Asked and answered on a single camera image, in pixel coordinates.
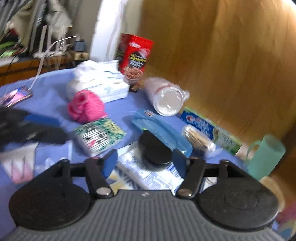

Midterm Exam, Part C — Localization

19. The stack of clear plastic cups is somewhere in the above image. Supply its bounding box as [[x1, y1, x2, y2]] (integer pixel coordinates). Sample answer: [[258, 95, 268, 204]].
[[144, 77, 190, 117]]

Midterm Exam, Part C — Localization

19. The smartphone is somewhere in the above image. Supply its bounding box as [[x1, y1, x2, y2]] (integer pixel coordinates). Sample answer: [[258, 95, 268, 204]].
[[1, 86, 33, 108]]

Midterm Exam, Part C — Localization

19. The wooden board panel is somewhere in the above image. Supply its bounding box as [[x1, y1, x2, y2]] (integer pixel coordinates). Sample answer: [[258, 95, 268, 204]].
[[139, 1, 295, 143]]

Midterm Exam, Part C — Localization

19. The blue patterned tablecloth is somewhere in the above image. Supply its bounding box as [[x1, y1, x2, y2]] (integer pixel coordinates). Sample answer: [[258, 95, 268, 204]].
[[0, 67, 287, 239]]

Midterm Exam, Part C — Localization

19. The blue glasses case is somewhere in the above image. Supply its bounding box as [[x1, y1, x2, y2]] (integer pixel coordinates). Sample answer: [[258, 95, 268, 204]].
[[132, 109, 193, 157]]

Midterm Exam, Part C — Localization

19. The cotton swab container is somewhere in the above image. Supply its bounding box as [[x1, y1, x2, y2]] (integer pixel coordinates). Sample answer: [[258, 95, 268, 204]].
[[182, 125, 216, 155]]

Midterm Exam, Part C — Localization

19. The green plastic mug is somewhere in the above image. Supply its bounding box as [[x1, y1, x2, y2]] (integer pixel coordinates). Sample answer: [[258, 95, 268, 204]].
[[245, 134, 286, 180]]

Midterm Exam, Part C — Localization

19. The red cereal tin box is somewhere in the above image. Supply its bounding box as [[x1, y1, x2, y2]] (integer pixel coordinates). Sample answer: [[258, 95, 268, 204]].
[[115, 34, 154, 92]]

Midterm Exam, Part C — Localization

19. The white tissue pack large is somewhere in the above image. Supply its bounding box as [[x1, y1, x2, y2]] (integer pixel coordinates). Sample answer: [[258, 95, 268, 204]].
[[66, 60, 130, 103]]

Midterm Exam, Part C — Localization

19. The green patterned tissue pack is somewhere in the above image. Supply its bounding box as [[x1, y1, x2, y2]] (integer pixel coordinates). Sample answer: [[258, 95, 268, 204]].
[[72, 118, 126, 157]]

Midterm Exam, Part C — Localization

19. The pink knitted soft ball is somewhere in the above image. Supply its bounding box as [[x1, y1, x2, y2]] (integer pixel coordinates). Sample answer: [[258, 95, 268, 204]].
[[67, 90, 107, 124]]

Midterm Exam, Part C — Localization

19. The red white paper tub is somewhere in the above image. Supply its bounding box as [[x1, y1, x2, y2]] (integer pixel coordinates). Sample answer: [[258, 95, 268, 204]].
[[259, 176, 285, 212]]

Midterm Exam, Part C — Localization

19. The white blue wet wipes pack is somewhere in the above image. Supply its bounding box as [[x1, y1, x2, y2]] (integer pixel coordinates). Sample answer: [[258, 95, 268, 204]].
[[117, 143, 183, 193]]

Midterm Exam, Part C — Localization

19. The black oval case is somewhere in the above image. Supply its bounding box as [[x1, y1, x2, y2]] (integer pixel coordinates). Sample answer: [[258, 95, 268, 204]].
[[138, 130, 172, 169]]

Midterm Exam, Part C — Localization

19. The Crest toothpaste box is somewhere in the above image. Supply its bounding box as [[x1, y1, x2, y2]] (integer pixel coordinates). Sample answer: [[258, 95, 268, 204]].
[[180, 107, 242, 155]]

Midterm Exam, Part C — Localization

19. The black power adapter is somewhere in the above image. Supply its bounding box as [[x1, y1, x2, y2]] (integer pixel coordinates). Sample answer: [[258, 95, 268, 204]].
[[73, 40, 87, 52]]

